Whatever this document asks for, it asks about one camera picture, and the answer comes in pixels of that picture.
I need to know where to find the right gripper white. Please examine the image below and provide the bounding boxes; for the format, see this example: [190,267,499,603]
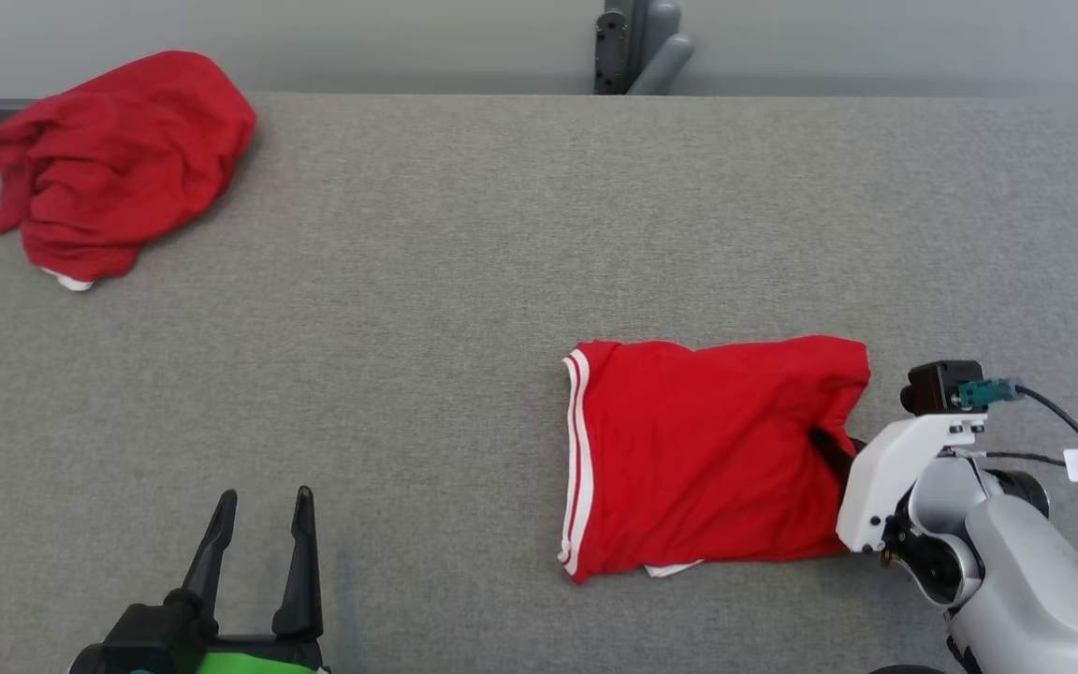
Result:
[808,412,988,554]

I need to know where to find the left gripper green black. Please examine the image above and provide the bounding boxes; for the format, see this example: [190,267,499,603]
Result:
[68,485,330,674]

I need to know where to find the red jersey with black lettering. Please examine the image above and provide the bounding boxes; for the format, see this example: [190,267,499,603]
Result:
[557,334,872,587]

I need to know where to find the red garment with white trim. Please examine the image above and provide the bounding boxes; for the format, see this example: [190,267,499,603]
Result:
[0,50,258,293]

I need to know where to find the grey rounded tube fitting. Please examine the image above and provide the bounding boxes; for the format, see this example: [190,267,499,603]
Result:
[629,0,696,96]

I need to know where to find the teal right camera connector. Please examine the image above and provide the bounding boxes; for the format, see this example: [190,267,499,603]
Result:
[958,375,1026,412]

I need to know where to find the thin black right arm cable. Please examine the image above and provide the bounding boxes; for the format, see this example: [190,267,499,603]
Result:
[955,447,1078,511]

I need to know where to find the dark grey hinge bracket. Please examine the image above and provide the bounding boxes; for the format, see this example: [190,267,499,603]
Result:
[593,8,634,96]

